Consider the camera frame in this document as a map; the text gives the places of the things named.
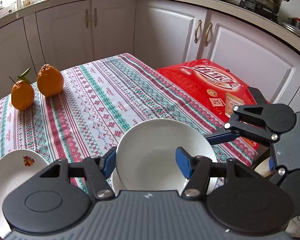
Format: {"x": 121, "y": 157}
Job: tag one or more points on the black gas stove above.
{"x": 230, "y": 1}

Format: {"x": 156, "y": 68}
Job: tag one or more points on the leafless orange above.
{"x": 50, "y": 82}

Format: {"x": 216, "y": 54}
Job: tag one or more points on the patterned tablecloth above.
{"x": 102, "y": 100}

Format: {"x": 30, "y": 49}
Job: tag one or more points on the white kitchen base cabinets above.
{"x": 165, "y": 30}

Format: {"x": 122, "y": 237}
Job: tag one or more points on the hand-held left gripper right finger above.
{"x": 183, "y": 162}

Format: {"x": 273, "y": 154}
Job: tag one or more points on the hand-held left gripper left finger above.
{"x": 108, "y": 162}

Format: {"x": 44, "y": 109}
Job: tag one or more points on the white fruit-print plate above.
{"x": 10, "y": 175}

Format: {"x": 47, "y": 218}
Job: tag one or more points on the orange with green leaf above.
{"x": 22, "y": 96}

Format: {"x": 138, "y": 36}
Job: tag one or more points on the red printed package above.
{"x": 202, "y": 85}

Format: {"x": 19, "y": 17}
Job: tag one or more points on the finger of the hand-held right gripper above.
{"x": 250, "y": 125}
{"x": 278, "y": 176}

